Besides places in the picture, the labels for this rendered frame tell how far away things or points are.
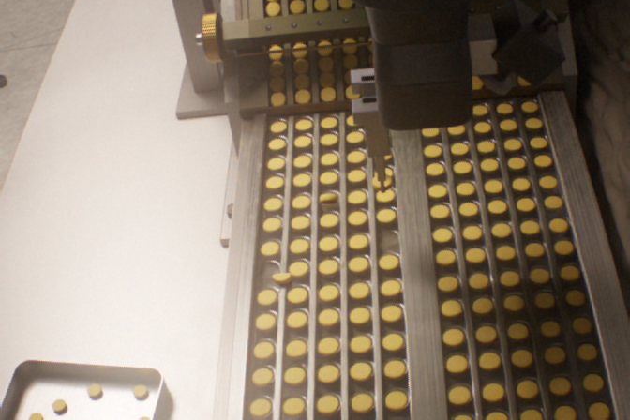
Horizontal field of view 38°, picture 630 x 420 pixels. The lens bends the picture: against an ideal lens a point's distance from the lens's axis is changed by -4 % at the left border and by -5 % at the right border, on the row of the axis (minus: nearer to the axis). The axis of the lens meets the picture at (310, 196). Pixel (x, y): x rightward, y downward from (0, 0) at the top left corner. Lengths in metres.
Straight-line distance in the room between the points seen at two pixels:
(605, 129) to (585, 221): 0.09
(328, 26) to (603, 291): 0.25
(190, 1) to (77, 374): 0.36
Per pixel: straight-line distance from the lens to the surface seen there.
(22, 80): 2.63
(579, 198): 0.58
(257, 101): 0.66
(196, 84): 0.94
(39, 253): 0.84
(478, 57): 0.47
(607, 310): 0.52
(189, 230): 0.81
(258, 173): 0.61
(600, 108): 0.66
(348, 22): 0.64
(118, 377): 0.72
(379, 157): 0.51
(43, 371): 0.74
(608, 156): 0.63
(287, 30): 0.64
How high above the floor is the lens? 1.35
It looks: 42 degrees down
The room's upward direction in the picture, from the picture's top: 10 degrees counter-clockwise
